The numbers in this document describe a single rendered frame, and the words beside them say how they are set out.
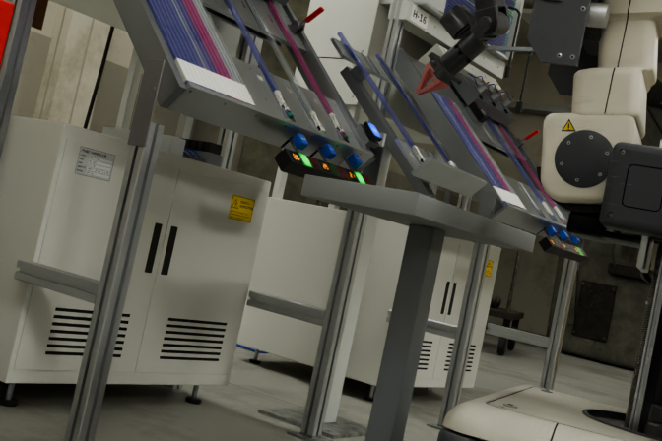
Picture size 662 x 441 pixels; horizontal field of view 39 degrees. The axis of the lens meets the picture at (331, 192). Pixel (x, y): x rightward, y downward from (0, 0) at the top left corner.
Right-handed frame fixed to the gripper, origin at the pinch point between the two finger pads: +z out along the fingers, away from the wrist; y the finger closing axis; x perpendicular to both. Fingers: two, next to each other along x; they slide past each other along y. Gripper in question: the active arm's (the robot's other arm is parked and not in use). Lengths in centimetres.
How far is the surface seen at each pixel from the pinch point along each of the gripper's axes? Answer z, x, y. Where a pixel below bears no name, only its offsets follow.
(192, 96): 21, 6, 65
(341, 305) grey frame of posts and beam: 47, 32, -1
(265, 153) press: 160, -171, -221
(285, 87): 20.3, -10.3, 25.2
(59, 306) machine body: 77, 18, 60
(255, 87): 20.5, -5.4, 39.1
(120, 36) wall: 186, -272, -172
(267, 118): 19.5, 6.5, 43.5
